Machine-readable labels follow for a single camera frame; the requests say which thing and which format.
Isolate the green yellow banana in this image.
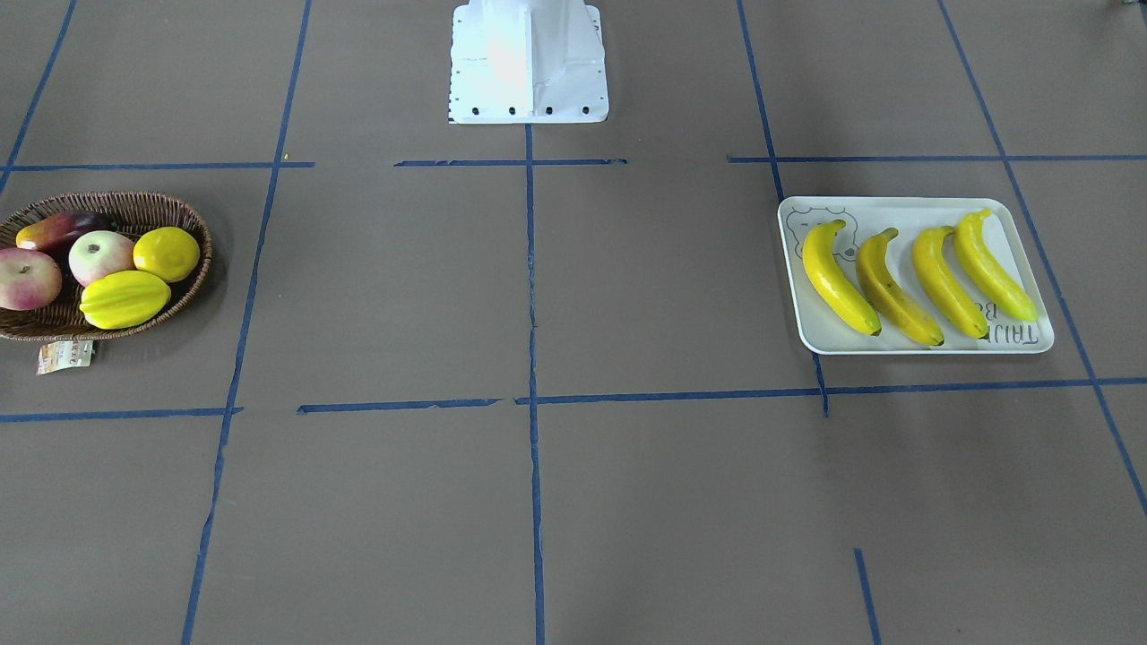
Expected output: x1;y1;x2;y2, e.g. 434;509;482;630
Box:
802;218;884;336

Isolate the large yellow banana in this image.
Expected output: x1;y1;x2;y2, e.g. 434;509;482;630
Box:
856;228;945;348

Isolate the greenish yellow banana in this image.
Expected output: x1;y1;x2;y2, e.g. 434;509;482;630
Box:
953;209;1039;323

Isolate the brown wicker basket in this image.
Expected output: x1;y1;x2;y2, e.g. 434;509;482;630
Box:
1;191;214;343

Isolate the white bear tray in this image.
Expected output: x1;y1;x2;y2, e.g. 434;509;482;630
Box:
777;196;1056;356

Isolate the yellow lemon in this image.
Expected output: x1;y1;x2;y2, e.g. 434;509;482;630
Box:
132;226;201;283

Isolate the yellow mango fruit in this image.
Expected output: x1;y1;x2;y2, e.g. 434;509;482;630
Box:
79;270;172;331

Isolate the pale yellow pink apple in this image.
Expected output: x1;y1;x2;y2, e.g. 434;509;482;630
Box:
68;231;135;287

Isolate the paper label tag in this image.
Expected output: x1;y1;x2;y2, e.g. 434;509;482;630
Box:
36;340;97;375

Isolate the dark red apple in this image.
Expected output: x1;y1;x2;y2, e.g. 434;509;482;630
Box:
15;210;118;254

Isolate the red pink apple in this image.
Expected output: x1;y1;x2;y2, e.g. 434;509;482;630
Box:
1;246;63;311

